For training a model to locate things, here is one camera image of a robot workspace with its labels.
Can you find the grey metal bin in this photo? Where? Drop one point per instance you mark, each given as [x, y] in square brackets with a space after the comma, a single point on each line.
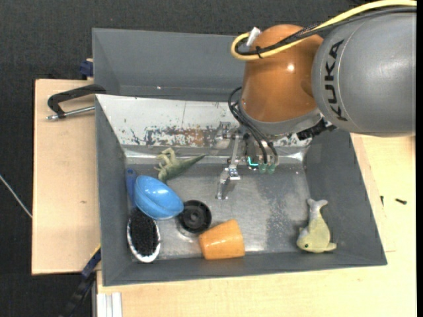
[264, 210]

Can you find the green toy dinosaur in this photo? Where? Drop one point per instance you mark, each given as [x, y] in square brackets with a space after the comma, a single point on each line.
[173, 169]

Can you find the black cylinder on white bracket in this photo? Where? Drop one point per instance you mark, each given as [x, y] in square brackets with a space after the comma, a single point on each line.
[319, 130]

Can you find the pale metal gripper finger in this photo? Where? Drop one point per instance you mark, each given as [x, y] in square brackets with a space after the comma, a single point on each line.
[234, 174]
[221, 187]

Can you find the small black screw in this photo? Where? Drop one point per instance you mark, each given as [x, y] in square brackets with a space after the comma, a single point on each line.
[400, 201]

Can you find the orange cup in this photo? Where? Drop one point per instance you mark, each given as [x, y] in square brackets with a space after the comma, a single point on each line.
[223, 241]

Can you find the yellow-green toy dolphin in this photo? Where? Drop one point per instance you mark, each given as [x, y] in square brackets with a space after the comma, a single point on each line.
[315, 234]

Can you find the blue bowl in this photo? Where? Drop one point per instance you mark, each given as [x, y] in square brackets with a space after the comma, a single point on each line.
[157, 198]

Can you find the pale flat board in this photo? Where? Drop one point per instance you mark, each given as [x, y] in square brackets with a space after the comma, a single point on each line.
[66, 177]

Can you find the black round wheel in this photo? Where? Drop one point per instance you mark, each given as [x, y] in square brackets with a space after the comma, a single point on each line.
[195, 216]

